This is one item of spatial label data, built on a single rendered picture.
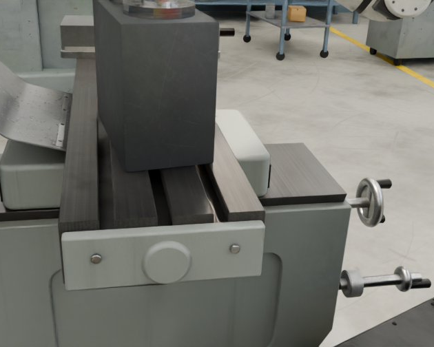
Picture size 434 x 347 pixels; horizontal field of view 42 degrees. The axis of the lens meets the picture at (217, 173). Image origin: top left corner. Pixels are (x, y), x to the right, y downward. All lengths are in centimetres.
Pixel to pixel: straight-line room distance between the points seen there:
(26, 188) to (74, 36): 39
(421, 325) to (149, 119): 66
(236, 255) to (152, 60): 25
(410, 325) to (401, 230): 156
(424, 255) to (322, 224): 137
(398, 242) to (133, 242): 201
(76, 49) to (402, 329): 86
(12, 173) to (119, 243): 46
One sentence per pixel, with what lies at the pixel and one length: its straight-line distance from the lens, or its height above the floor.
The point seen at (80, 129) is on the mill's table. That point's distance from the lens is 88.
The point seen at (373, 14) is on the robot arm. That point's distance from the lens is 105.
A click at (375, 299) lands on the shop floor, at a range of 219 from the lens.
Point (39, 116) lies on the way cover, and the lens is 113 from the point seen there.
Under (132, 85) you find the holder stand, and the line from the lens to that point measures 69.
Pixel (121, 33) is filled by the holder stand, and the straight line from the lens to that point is 68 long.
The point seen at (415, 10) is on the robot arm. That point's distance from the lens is 103.
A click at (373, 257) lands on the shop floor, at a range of 242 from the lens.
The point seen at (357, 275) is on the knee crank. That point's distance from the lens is 128.
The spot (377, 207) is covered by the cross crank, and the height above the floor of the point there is 67.
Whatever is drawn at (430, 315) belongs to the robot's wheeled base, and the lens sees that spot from 116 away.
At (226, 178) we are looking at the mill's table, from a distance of 72.
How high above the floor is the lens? 126
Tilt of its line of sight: 25 degrees down
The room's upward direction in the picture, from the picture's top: 3 degrees clockwise
